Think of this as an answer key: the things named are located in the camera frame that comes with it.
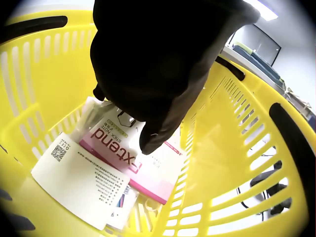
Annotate person's left hand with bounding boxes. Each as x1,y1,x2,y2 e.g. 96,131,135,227
90,0,261,155

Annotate dark framed wall screen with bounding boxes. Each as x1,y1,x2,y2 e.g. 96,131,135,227
228,23,282,66

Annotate person's left thumb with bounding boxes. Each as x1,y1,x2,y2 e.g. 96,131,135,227
139,81,200,155

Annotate black office chair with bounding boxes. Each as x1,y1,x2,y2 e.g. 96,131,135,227
237,160,290,216

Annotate ceiling lamp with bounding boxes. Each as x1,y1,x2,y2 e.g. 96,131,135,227
253,0,280,22

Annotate yellow plastic shopping basket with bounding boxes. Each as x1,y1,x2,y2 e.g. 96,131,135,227
0,11,316,237

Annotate white box with square code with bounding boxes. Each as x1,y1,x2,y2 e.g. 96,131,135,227
31,132,130,230

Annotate shelf with blue items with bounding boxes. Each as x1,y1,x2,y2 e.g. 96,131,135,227
222,41,288,90

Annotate clear plastic packet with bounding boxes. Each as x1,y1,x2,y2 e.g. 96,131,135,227
72,96,116,141

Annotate person's left fingers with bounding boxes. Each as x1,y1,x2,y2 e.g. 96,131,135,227
93,83,116,109

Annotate black basket handle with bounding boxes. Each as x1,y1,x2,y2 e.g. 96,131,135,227
0,16,68,41
216,55,297,162

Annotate pink sticky note pad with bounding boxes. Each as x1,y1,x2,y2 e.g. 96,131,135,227
79,119,178,205

